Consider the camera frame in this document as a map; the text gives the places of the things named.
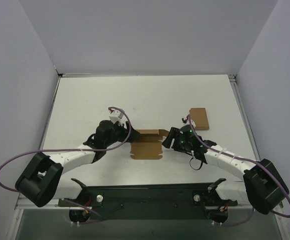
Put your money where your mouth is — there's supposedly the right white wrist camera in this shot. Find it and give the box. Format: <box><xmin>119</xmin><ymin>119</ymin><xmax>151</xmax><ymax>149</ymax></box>
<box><xmin>181</xmin><ymin>114</ymin><xmax>196</xmax><ymax>128</ymax></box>

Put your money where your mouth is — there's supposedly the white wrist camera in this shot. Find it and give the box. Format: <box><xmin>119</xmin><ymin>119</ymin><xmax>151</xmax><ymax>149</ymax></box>
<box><xmin>108</xmin><ymin>107</ymin><xmax>124</xmax><ymax>126</ymax></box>
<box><xmin>181</xmin><ymin>114</ymin><xmax>196</xmax><ymax>128</ymax></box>

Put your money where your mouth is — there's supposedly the purple cable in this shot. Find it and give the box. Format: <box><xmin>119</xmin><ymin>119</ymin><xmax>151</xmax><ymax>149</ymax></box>
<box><xmin>188</xmin><ymin>114</ymin><xmax>290</xmax><ymax>227</ymax></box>
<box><xmin>0</xmin><ymin>106</ymin><xmax>132</xmax><ymax>193</ymax></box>

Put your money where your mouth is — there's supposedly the aluminium frame rail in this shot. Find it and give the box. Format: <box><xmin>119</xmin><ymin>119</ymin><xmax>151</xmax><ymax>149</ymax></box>
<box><xmin>228</xmin><ymin>74</ymin><xmax>261</xmax><ymax>161</ymax></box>

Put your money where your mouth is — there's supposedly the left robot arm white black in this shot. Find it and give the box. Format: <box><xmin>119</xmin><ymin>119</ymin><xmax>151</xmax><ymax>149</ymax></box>
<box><xmin>15</xmin><ymin>120</ymin><xmax>141</xmax><ymax>207</ymax></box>

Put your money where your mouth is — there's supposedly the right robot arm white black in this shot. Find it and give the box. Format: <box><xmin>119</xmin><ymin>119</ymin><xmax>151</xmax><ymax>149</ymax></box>
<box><xmin>162</xmin><ymin>125</ymin><xmax>289</xmax><ymax>215</ymax></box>

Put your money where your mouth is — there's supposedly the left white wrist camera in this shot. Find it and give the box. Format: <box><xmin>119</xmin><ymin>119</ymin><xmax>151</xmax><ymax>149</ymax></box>
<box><xmin>108</xmin><ymin>107</ymin><xmax>124</xmax><ymax>126</ymax></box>

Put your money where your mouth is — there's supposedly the small folded cardboard box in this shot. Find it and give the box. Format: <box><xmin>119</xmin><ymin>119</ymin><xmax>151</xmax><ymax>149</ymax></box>
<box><xmin>189</xmin><ymin>108</ymin><xmax>209</xmax><ymax>131</ymax></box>

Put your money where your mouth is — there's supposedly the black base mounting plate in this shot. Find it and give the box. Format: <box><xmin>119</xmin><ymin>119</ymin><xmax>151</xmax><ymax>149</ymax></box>
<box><xmin>58</xmin><ymin>183</ymin><xmax>238</xmax><ymax>223</ymax></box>

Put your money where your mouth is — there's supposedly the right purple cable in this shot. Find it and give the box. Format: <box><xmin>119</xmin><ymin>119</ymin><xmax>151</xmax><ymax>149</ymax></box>
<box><xmin>188</xmin><ymin>114</ymin><xmax>290</xmax><ymax>227</ymax></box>

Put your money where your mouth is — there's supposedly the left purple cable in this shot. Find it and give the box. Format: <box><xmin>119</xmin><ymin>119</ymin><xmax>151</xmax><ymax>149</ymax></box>
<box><xmin>0</xmin><ymin>106</ymin><xmax>132</xmax><ymax>193</ymax></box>

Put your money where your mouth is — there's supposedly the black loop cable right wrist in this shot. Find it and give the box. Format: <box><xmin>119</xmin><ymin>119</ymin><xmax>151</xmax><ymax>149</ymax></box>
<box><xmin>189</xmin><ymin>156</ymin><xmax>203</xmax><ymax>171</ymax></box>

